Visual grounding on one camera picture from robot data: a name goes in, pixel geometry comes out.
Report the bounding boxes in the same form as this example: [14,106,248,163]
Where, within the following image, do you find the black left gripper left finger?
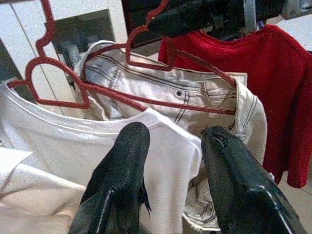
[68,121,152,234]

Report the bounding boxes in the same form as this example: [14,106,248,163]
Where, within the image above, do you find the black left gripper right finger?
[200,125,308,234]

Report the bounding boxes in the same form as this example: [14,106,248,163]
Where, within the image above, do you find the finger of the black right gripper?
[148,7,215,38]

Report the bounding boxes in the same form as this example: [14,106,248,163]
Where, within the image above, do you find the red heart-shaped hanger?
[6,0,91,110]
[78,0,238,115]

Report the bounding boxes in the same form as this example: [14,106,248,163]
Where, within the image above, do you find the cream jeans with dark stitching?
[73,40,268,231]

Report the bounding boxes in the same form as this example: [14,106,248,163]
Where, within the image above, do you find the white t-shirt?
[0,81,203,234]

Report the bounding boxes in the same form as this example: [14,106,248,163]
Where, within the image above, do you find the red knit sweater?
[157,23,312,189]

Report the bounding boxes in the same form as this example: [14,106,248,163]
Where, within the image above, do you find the white cabinet with glass door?
[0,0,129,117]

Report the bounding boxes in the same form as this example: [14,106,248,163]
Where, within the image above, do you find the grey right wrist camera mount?
[243,0,257,31]

